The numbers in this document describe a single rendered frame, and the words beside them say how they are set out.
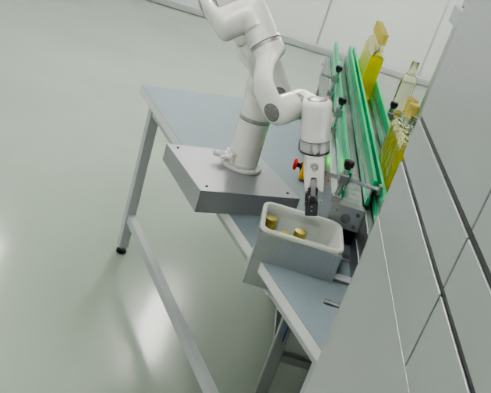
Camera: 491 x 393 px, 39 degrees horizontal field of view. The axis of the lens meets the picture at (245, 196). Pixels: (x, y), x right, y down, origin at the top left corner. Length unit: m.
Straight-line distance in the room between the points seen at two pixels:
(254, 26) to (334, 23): 6.08
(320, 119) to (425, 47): 6.31
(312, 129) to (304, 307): 0.43
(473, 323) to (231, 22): 1.31
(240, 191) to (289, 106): 0.35
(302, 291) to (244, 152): 0.54
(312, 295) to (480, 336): 1.18
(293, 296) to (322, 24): 6.30
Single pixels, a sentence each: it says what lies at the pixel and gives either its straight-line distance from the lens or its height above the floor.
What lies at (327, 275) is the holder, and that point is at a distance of 1.82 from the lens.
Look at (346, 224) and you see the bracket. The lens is 1.96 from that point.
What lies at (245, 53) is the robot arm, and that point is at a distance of 1.95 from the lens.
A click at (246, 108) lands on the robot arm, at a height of 1.00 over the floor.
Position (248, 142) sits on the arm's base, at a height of 0.91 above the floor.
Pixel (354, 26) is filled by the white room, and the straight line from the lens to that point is 7.87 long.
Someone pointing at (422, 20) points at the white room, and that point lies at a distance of 7.93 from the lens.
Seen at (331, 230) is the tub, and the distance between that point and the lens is 1.93.
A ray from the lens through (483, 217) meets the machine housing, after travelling 0.64.
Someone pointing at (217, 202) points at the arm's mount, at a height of 0.79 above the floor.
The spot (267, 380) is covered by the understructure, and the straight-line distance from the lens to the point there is 2.43.
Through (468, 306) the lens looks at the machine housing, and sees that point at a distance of 0.62.
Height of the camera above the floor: 1.63
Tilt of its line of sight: 25 degrees down
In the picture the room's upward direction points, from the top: 18 degrees clockwise
